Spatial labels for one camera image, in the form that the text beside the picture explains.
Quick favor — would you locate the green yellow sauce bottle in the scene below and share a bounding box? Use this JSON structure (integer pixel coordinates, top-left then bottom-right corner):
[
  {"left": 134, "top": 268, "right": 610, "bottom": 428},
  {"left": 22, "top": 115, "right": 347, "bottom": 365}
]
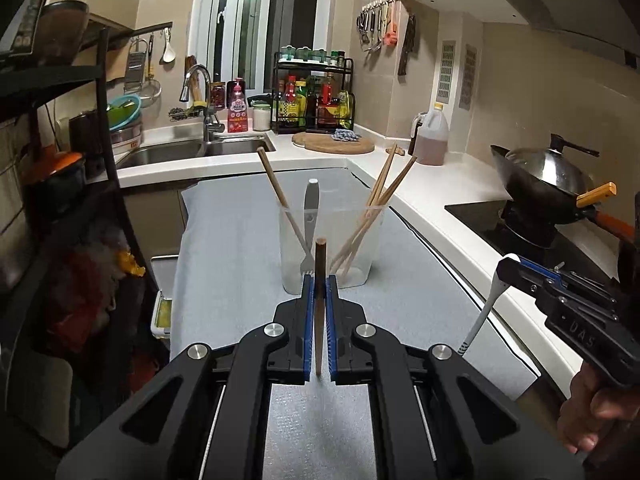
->
[{"left": 295, "top": 80, "right": 309, "bottom": 127}]

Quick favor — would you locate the steel pot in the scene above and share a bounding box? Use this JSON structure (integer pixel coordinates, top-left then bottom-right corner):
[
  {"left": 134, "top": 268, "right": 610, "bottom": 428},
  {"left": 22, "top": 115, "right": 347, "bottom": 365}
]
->
[{"left": 110, "top": 125, "right": 144, "bottom": 149}]

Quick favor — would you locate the black wire spice rack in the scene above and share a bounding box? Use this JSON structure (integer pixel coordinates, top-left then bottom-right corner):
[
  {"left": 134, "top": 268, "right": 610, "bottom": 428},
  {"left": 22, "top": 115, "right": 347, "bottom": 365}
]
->
[{"left": 272, "top": 51, "right": 356, "bottom": 135}]

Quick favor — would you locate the range hood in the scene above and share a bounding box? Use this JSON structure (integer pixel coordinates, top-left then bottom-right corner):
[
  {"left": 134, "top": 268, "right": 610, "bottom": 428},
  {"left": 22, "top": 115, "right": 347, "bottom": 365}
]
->
[{"left": 457, "top": 0, "right": 640, "bottom": 72}]

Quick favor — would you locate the yellow oil bottle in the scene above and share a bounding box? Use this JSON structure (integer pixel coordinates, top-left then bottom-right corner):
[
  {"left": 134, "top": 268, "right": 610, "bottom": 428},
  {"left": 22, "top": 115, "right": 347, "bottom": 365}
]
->
[{"left": 338, "top": 89, "right": 354, "bottom": 129}]

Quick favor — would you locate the black storage shelf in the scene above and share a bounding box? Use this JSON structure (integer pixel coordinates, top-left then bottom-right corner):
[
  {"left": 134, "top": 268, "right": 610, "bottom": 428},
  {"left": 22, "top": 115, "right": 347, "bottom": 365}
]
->
[{"left": 0, "top": 0, "right": 174, "bottom": 480}]

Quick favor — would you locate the round wooden cutting board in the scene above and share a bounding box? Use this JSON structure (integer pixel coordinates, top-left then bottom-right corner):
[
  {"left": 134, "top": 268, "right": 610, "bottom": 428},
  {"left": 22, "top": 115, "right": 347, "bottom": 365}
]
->
[{"left": 291, "top": 131, "right": 376, "bottom": 155}]

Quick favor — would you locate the white plastic bin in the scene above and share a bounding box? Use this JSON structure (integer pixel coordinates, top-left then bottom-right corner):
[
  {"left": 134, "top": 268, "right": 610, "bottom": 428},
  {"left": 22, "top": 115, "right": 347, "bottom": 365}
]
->
[{"left": 149, "top": 254, "right": 181, "bottom": 342}]

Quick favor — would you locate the white-handled metal fork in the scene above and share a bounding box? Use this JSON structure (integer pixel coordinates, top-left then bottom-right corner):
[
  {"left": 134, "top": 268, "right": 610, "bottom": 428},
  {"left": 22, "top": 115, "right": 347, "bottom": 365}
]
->
[{"left": 299, "top": 178, "right": 322, "bottom": 277}]

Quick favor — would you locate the metal grater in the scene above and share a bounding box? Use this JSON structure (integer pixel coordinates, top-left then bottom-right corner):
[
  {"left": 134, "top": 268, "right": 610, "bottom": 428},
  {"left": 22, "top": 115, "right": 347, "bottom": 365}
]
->
[{"left": 124, "top": 39, "right": 147, "bottom": 92}]

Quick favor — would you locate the black wok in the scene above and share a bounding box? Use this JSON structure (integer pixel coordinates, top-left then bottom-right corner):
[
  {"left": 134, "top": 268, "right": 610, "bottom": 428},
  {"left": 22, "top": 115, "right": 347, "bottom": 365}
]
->
[{"left": 489, "top": 144, "right": 601, "bottom": 227}]

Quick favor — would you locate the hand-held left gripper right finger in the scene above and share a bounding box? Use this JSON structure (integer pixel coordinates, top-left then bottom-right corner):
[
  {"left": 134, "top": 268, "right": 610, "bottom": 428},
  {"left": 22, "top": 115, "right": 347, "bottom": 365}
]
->
[{"left": 325, "top": 274, "right": 586, "bottom": 480}]

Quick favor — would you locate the black stove top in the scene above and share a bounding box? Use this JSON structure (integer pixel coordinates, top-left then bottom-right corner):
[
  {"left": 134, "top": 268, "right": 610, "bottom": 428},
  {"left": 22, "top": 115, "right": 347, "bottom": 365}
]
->
[{"left": 444, "top": 199, "right": 622, "bottom": 283}]

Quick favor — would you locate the brown bowl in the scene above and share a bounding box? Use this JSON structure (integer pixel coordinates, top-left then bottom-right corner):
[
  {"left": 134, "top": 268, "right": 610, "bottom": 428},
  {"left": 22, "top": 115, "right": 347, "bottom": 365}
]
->
[{"left": 39, "top": 0, "right": 91, "bottom": 57}]

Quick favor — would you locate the wire mesh strainer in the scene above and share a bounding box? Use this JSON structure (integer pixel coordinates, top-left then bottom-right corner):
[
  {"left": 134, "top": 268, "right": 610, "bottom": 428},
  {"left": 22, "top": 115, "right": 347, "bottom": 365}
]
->
[{"left": 139, "top": 35, "right": 163, "bottom": 99}]

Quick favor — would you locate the person's right hand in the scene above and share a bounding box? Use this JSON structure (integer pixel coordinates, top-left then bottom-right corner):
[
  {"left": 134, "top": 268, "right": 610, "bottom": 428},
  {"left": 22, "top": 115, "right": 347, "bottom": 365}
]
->
[{"left": 556, "top": 359, "right": 640, "bottom": 457}]

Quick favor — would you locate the clear plastic utensil container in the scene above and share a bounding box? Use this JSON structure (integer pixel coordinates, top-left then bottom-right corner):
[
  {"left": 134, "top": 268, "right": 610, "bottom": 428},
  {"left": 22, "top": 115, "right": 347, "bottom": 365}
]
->
[{"left": 278, "top": 202, "right": 386, "bottom": 295}]

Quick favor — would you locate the row of spice jars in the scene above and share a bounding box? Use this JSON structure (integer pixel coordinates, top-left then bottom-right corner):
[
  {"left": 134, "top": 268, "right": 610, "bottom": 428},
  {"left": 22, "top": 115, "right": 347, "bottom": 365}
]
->
[{"left": 279, "top": 45, "right": 347, "bottom": 66}]

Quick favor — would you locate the red label sauce bottle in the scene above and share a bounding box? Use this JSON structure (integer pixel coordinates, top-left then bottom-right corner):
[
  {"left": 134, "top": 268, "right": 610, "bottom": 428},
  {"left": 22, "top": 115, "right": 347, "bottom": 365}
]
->
[{"left": 317, "top": 77, "right": 341, "bottom": 129}]

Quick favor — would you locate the orange bowl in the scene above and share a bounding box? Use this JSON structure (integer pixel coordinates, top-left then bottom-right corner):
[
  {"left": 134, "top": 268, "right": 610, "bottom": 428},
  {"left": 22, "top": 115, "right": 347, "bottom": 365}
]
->
[{"left": 49, "top": 152, "right": 87, "bottom": 182}]

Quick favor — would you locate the green plastic basin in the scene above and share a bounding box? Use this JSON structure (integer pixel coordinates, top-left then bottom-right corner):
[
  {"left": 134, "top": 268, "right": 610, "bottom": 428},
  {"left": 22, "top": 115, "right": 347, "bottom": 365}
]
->
[{"left": 107, "top": 93, "right": 144, "bottom": 131}]

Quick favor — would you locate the red dish soap bottle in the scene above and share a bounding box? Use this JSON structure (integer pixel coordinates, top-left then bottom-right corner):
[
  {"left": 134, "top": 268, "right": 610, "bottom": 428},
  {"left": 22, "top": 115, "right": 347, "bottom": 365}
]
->
[{"left": 227, "top": 78, "right": 251, "bottom": 134}]

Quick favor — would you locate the window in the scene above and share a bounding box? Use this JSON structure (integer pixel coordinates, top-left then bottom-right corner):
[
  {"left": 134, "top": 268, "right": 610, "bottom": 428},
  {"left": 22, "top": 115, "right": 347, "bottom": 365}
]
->
[{"left": 192, "top": 0, "right": 337, "bottom": 107}]

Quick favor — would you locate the black cup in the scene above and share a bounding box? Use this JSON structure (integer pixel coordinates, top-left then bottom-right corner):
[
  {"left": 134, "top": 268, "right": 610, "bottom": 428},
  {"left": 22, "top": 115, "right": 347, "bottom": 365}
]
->
[{"left": 68, "top": 109, "right": 102, "bottom": 157}]

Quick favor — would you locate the cooking oil jug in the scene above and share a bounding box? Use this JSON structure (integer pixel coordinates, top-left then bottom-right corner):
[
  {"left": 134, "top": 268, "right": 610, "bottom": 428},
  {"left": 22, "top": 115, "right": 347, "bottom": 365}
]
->
[{"left": 408, "top": 102, "right": 450, "bottom": 166}]

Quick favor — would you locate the wall vent grille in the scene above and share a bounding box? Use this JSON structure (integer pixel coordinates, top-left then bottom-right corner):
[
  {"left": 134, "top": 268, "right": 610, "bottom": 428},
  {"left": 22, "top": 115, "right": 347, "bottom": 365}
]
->
[{"left": 436, "top": 39, "right": 457, "bottom": 102}]

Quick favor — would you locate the hanging cleaver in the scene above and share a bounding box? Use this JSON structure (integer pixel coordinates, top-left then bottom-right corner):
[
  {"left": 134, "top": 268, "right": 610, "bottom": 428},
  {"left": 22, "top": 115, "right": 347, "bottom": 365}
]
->
[{"left": 397, "top": 13, "right": 417, "bottom": 77}]

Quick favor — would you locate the sink sponge rack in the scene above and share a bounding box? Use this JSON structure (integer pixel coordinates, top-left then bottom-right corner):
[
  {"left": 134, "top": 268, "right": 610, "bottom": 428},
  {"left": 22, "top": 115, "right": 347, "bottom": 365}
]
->
[{"left": 168, "top": 105, "right": 206, "bottom": 123}]

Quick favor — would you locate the grey fabric mat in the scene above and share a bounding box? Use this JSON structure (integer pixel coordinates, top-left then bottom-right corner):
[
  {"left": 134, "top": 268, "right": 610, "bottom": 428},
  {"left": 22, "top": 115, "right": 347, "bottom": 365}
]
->
[{"left": 170, "top": 166, "right": 542, "bottom": 480}]

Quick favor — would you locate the white ceramic spoon striped handle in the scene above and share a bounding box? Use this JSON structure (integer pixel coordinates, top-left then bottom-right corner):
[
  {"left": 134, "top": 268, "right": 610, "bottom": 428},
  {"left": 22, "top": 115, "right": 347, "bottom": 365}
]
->
[{"left": 456, "top": 254, "right": 522, "bottom": 357}]

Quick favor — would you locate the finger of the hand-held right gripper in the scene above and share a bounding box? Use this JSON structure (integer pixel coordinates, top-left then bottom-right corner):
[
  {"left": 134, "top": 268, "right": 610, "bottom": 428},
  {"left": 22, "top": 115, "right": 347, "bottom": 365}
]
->
[
  {"left": 496, "top": 258, "right": 544, "bottom": 304},
  {"left": 519, "top": 256, "right": 564, "bottom": 287}
]

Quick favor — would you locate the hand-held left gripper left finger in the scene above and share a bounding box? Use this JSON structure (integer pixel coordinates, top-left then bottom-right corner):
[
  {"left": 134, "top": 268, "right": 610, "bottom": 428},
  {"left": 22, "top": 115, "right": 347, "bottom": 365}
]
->
[{"left": 55, "top": 274, "right": 317, "bottom": 480}]

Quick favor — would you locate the steel wok lid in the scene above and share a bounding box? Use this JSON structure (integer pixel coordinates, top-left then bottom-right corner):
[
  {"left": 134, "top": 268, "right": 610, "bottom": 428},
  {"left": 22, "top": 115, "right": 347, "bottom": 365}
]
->
[{"left": 504, "top": 133, "right": 601, "bottom": 197}]

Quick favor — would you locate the row of hanging kitchen tools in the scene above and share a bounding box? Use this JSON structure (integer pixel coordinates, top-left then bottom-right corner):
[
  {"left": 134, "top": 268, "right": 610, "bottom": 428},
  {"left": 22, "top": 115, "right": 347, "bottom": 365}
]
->
[{"left": 355, "top": 0, "right": 401, "bottom": 54}]

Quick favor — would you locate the chrome kitchen faucet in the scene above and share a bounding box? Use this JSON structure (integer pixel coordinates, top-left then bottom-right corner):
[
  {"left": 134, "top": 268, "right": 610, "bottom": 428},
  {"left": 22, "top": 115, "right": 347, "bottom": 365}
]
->
[{"left": 179, "top": 64, "right": 227, "bottom": 144}]

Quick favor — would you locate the dark soy sauce bottle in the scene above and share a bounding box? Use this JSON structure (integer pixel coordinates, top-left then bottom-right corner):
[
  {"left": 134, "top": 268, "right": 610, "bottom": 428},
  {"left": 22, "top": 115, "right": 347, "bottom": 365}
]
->
[{"left": 277, "top": 76, "right": 301, "bottom": 129}]

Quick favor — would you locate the white lidded jar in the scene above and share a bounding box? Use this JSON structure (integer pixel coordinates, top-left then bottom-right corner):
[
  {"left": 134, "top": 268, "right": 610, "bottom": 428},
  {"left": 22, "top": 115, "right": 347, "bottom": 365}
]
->
[{"left": 252, "top": 102, "right": 272, "bottom": 133}]

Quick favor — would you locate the steel kitchen sink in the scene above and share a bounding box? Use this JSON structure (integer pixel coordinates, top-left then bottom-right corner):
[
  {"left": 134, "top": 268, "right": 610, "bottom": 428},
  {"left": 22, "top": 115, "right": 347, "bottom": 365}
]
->
[{"left": 116, "top": 132, "right": 277, "bottom": 172}]

